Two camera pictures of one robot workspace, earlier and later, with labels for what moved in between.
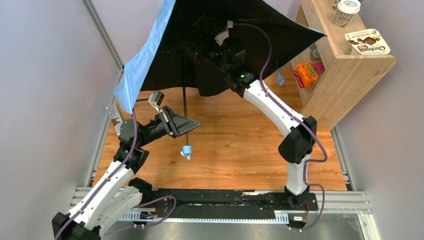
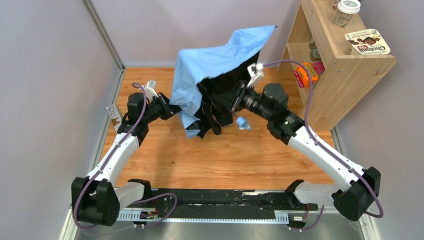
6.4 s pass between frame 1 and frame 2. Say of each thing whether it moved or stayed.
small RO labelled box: stayed
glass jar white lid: stayed
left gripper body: moved
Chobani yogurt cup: stayed
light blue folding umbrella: moved
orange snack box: stayed
